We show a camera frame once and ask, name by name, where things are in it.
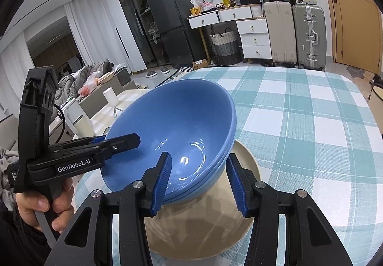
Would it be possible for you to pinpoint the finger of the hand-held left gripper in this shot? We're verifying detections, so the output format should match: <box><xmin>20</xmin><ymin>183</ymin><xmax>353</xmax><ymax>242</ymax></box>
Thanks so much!
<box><xmin>90</xmin><ymin>133</ymin><xmax>141</xmax><ymax>162</ymax></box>
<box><xmin>52</xmin><ymin>134</ymin><xmax>111</xmax><ymax>153</ymax></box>

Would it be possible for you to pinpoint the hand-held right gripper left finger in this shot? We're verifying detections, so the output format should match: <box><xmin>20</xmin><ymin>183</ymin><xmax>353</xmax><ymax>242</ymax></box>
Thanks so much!
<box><xmin>43</xmin><ymin>152</ymin><xmax>173</xmax><ymax>266</ymax></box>

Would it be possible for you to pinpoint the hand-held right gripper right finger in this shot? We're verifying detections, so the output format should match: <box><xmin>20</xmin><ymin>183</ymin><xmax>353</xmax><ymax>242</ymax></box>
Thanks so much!
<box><xmin>226</xmin><ymin>153</ymin><xmax>354</xmax><ymax>266</ymax></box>

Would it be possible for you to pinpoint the blue bowl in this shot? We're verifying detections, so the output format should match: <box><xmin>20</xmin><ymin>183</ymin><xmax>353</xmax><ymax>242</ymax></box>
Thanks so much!
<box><xmin>105</xmin><ymin>134</ymin><xmax>237</xmax><ymax>204</ymax></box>
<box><xmin>103</xmin><ymin>122</ymin><xmax>237</xmax><ymax>200</ymax></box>
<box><xmin>101</xmin><ymin>79</ymin><xmax>237</xmax><ymax>196</ymax></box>

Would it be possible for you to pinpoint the cream plate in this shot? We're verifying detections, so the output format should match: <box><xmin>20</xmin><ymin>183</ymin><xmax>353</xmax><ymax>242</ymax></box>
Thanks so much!
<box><xmin>230</xmin><ymin>139</ymin><xmax>261</xmax><ymax>192</ymax></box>
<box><xmin>143</xmin><ymin>164</ymin><xmax>261</xmax><ymax>258</ymax></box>

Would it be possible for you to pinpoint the person's left hand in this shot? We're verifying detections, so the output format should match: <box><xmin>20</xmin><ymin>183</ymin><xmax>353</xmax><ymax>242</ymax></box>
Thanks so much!
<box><xmin>15</xmin><ymin>178</ymin><xmax>75</xmax><ymax>232</ymax></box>

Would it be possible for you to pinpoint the cream cup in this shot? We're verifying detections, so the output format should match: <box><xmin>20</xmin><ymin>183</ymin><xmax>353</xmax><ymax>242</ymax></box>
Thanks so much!
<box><xmin>73</xmin><ymin>115</ymin><xmax>95</xmax><ymax>138</ymax></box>

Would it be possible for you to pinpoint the white kettle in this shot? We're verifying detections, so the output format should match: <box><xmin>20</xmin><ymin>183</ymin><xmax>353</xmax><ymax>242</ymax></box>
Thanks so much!
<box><xmin>63</xmin><ymin>101</ymin><xmax>85</xmax><ymax>136</ymax></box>

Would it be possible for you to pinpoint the beige checked tablecloth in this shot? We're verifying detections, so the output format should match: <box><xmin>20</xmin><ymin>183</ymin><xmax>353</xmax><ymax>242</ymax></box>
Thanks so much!
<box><xmin>49</xmin><ymin>89</ymin><xmax>153</xmax><ymax>150</ymax></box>

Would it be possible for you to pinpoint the white paper towel roll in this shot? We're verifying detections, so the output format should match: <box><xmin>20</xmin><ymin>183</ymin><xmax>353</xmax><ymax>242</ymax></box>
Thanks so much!
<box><xmin>102</xmin><ymin>87</ymin><xmax>119</xmax><ymax>107</ymax></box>

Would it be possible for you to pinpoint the grey cloth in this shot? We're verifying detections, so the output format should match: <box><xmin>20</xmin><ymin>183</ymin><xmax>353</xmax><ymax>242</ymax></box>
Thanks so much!
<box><xmin>0</xmin><ymin>146</ymin><xmax>20</xmax><ymax>204</ymax></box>

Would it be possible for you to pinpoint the wooden tray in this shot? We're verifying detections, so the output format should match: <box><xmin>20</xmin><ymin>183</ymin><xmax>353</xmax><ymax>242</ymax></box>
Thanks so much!
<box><xmin>97</xmin><ymin>71</ymin><xmax>116</xmax><ymax>85</ymax></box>

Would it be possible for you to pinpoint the grey white storage stool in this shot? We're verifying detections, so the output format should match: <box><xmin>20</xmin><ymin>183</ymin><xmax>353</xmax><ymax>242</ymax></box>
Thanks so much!
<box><xmin>114</xmin><ymin>65</ymin><xmax>135</xmax><ymax>88</ymax></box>

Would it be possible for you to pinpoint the pile of grey clothes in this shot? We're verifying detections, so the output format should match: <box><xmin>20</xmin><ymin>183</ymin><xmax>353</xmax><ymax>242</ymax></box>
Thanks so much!
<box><xmin>58</xmin><ymin>59</ymin><xmax>114</xmax><ymax>96</ymax></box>

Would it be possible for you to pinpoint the teal checked tablecloth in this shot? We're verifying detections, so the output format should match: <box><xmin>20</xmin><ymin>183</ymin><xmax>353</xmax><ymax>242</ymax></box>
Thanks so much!
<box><xmin>75</xmin><ymin>66</ymin><xmax>383</xmax><ymax>266</ymax></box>

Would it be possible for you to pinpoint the white curtain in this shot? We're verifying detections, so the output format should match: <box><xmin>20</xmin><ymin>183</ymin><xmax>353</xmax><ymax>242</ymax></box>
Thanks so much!
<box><xmin>64</xmin><ymin>0</ymin><xmax>120</xmax><ymax>70</ymax></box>

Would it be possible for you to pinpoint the white tall cabinet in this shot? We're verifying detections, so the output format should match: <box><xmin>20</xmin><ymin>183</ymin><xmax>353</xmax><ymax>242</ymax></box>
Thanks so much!
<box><xmin>100</xmin><ymin>0</ymin><xmax>147</xmax><ymax>73</ymax></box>

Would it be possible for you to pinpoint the glass door display cabinet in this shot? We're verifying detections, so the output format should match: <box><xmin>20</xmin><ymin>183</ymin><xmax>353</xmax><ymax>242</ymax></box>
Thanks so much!
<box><xmin>112</xmin><ymin>0</ymin><xmax>171</xmax><ymax>69</ymax></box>

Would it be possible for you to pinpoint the black refrigerator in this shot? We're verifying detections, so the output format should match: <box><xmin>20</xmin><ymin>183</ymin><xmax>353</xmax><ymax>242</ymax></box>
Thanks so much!
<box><xmin>145</xmin><ymin>0</ymin><xmax>207</xmax><ymax>70</ymax></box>

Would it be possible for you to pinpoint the woven laundry basket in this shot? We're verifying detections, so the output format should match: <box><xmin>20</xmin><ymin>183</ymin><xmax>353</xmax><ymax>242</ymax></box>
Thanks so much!
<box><xmin>209</xmin><ymin>27</ymin><xmax>242</xmax><ymax>65</ymax></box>

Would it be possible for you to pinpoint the white drawer dresser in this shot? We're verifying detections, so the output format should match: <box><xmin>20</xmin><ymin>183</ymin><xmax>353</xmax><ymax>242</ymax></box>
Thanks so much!
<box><xmin>188</xmin><ymin>5</ymin><xmax>273</xmax><ymax>60</ymax></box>

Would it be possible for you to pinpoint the white plastic bag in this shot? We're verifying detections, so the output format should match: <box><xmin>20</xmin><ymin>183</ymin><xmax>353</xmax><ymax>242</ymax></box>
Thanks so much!
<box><xmin>191</xmin><ymin>0</ymin><xmax>215</xmax><ymax>12</ymax></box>

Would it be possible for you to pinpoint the beige suitcase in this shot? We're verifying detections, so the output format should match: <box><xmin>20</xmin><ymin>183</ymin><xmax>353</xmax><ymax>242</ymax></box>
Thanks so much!
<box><xmin>263</xmin><ymin>1</ymin><xmax>299</xmax><ymax>67</ymax></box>

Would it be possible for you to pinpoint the beige grey door mat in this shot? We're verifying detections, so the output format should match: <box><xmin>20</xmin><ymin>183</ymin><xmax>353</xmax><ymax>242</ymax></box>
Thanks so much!
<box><xmin>347</xmin><ymin>65</ymin><xmax>377</xmax><ymax>99</ymax></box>

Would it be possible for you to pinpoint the silver suitcase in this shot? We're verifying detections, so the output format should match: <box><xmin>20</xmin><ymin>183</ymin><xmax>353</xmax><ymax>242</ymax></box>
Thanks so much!
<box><xmin>292</xmin><ymin>4</ymin><xmax>327</xmax><ymax>71</ymax></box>

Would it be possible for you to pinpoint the cream enamel basin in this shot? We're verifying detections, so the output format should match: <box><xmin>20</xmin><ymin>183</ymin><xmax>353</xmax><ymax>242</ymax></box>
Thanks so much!
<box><xmin>369</xmin><ymin>74</ymin><xmax>383</xmax><ymax>102</ymax></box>

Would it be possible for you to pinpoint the wooden door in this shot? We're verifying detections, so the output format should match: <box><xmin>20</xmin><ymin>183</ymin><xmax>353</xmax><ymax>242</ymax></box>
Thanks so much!
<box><xmin>317</xmin><ymin>0</ymin><xmax>383</xmax><ymax>73</ymax></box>

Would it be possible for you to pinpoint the black cable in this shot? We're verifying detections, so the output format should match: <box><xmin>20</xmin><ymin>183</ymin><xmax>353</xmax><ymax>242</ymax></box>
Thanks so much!
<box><xmin>53</xmin><ymin>104</ymin><xmax>66</xmax><ymax>142</ymax></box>

